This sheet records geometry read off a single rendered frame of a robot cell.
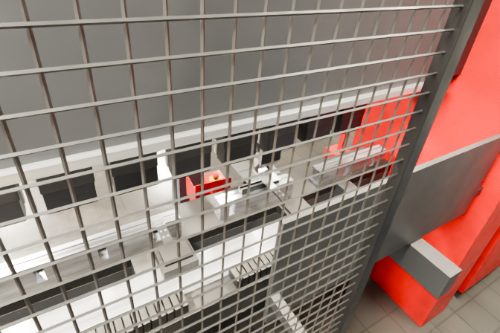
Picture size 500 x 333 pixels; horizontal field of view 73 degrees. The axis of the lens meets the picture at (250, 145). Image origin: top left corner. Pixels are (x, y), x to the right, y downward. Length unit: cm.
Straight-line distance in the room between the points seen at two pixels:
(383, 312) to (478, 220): 90
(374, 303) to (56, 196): 199
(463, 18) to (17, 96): 76
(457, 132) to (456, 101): 15
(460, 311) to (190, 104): 230
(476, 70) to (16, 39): 166
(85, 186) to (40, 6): 59
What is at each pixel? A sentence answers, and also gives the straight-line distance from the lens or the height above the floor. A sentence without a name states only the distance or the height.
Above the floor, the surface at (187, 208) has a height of 87.
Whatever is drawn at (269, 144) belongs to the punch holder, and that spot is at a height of 122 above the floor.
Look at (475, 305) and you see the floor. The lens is 286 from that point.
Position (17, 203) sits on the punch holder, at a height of 125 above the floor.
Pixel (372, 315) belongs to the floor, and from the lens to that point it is 247.
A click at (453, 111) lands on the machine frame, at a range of 187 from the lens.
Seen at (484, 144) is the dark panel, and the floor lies 134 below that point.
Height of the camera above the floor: 195
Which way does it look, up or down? 32 degrees down
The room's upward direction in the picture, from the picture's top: 5 degrees clockwise
